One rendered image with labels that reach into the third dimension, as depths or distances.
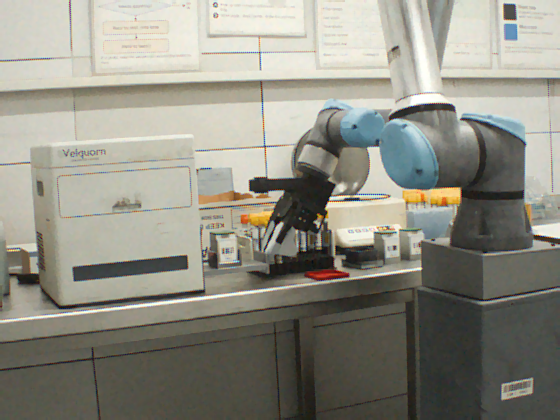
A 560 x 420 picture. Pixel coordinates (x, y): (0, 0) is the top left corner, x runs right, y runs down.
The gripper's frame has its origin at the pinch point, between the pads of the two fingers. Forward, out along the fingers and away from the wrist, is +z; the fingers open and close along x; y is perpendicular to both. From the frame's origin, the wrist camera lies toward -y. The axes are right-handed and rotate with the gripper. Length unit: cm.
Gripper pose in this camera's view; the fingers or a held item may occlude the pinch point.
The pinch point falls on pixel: (263, 257)
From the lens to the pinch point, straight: 169.9
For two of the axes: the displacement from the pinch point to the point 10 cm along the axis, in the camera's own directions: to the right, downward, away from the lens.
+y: 8.2, 4.3, 3.9
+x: -4.0, -0.6, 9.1
